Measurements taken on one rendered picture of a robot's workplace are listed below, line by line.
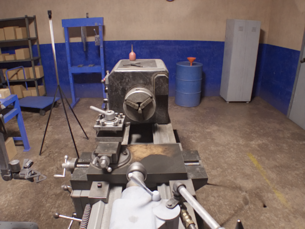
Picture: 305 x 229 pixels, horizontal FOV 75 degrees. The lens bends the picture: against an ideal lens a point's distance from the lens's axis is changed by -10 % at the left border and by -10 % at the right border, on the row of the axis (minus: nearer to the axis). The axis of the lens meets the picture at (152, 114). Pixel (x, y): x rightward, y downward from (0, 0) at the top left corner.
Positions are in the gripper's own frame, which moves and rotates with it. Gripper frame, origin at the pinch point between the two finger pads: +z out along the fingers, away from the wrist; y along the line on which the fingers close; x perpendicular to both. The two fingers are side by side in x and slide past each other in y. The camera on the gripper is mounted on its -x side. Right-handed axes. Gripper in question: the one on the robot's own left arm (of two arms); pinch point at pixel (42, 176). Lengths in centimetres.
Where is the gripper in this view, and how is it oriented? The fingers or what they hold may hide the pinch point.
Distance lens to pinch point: 153.0
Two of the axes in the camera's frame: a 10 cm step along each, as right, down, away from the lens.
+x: 0.3, 8.7, -4.9
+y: -0.2, 4.9, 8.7
